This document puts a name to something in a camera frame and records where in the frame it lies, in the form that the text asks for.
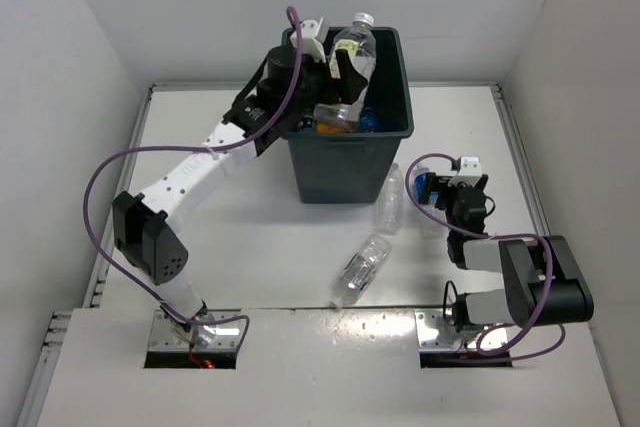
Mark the apple label clear bottle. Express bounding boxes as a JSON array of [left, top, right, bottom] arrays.
[[314, 13, 377, 132]]

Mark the aluminium frame rail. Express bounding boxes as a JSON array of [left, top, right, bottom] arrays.
[[150, 81, 500, 92], [14, 87, 155, 426], [491, 82, 626, 427]]

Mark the left aluminium frame rail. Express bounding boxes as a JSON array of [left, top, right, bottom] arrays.
[[14, 87, 155, 426]]

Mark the clear ribbed bottle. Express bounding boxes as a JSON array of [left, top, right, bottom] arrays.
[[374, 163, 404, 235]]

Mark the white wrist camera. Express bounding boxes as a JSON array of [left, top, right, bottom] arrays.
[[289, 17, 329, 63], [448, 156, 483, 187]]

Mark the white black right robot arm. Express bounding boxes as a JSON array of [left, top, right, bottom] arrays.
[[415, 173, 594, 332]]

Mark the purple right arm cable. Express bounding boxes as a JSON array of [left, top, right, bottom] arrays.
[[405, 153, 567, 359]]

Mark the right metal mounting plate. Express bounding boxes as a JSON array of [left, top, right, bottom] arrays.
[[414, 308, 490, 353]]

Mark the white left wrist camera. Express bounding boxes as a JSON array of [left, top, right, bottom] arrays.
[[289, 17, 329, 63]]

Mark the back aluminium frame rail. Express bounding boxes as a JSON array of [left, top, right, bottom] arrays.
[[150, 81, 500, 92]]

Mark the blue label water bottle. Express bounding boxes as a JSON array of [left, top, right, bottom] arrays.
[[357, 107, 381, 133]]

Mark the clear bottle red blue label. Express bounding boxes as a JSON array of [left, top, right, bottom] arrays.
[[330, 234, 392, 309]]

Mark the right aluminium frame rail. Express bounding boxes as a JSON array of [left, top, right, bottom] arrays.
[[491, 82, 626, 427]]

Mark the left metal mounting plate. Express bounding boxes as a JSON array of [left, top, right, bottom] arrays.
[[148, 310, 243, 353]]

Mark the dark green plastic bin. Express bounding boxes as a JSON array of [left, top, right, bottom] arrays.
[[284, 27, 414, 204]]

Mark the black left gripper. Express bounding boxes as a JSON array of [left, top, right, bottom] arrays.
[[279, 49, 364, 117]]

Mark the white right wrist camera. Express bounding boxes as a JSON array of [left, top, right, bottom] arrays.
[[448, 156, 483, 187]]

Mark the metal mounting plate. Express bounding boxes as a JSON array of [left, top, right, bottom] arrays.
[[414, 308, 490, 353], [148, 310, 243, 353]]

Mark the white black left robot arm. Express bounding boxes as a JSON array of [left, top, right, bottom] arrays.
[[112, 43, 376, 344]]

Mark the black thin cable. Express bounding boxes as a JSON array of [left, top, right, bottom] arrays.
[[443, 281, 462, 328]]

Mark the orange juice bottle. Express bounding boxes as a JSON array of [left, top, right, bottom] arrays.
[[316, 121, 347, 134]]

